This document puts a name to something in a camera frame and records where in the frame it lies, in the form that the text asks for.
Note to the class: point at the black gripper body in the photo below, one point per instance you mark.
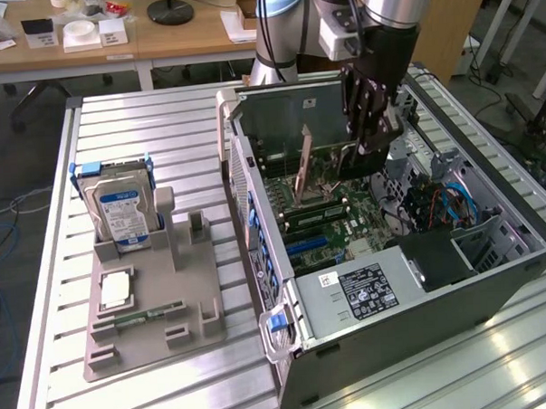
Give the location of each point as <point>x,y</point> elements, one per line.
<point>389,54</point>

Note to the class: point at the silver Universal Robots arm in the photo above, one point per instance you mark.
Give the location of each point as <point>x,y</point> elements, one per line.
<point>386,0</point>

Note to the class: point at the white case sticker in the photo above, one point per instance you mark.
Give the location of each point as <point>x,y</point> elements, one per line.
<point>310,103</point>

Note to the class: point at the wooden cabinet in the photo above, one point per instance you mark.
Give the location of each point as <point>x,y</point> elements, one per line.
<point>456,33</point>

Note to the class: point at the perforated metal disk bay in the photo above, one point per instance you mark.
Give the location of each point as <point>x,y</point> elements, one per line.
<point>399,185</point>

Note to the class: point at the CPU socket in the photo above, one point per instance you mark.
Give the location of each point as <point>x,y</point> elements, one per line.
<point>320,195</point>

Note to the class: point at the green RAM stick with label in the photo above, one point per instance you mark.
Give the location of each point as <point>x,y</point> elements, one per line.
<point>319,215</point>

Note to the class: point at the green motherboard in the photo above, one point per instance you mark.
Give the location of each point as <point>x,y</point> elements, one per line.
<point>347,237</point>

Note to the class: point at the white booklet stack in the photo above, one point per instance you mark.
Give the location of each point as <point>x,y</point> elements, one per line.
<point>240,34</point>

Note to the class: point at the blue card clip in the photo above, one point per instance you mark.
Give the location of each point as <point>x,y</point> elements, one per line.
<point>251,203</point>
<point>256,224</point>
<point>274,289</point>
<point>268,269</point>
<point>262,250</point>

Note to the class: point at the black floor equipment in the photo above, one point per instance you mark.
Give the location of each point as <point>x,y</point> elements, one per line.
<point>522,107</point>

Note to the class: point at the cardboard box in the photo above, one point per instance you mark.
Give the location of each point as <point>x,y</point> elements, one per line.
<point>246,2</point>

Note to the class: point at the blue expansion slot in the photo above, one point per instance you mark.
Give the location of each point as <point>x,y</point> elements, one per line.
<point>306,246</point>

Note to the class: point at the black plastic shroud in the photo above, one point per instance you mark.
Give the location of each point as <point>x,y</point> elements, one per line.
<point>434,261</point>

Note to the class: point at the grey empty disk bay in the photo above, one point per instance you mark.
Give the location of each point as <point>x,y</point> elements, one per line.
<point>492,249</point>

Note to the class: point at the grey power supply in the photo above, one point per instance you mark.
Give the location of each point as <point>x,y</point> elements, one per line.
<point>318,302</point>

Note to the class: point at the black round lamp base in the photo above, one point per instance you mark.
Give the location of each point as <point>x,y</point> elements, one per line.
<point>169,14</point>

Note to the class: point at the blue case latch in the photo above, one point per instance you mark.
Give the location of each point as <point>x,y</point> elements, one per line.
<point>278,324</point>

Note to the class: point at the open black PC case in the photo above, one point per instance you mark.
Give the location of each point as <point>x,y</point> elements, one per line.
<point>398,366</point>

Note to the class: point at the white box with label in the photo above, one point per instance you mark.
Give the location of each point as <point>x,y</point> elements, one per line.
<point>111,28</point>

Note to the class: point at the red packet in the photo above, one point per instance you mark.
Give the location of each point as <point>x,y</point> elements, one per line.
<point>117,9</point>

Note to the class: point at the small dark object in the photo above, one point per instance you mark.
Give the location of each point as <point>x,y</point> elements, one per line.
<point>94,10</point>

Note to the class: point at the flat white box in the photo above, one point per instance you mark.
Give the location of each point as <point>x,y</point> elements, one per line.
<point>82,46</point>

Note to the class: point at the white tape roll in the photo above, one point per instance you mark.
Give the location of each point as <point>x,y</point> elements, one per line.
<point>68,31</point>

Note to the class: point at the silver CPU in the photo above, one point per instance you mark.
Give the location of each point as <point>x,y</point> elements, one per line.
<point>116,290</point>

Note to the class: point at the small tape roll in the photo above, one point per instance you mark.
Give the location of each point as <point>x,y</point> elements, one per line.
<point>58,3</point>

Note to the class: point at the black and white box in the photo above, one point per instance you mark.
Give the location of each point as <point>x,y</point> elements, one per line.
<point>39,40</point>

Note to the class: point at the black office chair base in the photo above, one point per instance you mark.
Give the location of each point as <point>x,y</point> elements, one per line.
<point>33,99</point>

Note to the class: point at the grey parts rack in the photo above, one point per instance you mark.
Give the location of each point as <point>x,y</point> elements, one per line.
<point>143,350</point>

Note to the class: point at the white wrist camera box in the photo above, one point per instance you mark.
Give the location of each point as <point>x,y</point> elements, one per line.
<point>334,41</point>

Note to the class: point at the white table frame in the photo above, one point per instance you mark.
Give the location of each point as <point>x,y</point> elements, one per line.
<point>497,26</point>

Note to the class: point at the hard disk with blue bracket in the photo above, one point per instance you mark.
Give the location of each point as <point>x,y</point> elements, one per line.
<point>119,211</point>

